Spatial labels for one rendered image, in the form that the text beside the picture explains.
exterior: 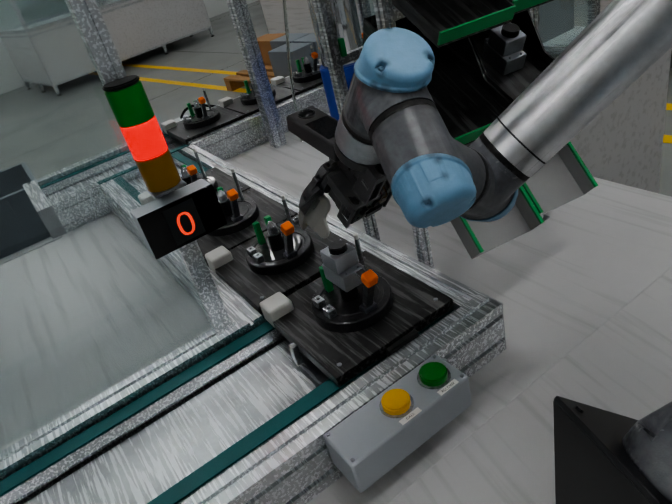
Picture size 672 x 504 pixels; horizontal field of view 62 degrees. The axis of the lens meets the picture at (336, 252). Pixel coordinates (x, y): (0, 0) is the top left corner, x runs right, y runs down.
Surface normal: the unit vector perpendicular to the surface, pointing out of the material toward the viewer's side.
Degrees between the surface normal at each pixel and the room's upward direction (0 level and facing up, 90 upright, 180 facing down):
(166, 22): 90
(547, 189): 45
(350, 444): 0
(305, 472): 90
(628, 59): 86
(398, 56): 40
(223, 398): 0
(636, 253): 0
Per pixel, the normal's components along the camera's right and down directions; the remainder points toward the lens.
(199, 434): -0.22, -0.82
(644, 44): 0.03, 0.55
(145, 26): 0.67, 0.26
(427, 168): -0.23, -0.23
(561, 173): 0.14, -0.29
